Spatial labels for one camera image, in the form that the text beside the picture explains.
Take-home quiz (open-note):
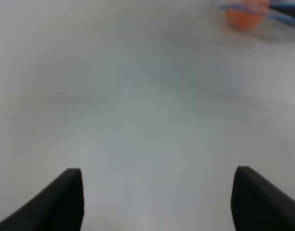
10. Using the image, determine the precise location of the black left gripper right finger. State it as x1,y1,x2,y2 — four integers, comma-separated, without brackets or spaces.
231,166,295,231

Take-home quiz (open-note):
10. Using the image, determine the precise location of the orange tomato toy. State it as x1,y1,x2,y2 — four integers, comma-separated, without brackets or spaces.
221,0,270,31

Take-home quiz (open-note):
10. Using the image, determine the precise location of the clear zip bag blue seal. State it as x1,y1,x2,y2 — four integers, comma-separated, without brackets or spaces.
218,0,295,41

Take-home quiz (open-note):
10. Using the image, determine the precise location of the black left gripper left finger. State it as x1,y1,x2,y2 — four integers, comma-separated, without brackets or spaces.
0,168,85,231

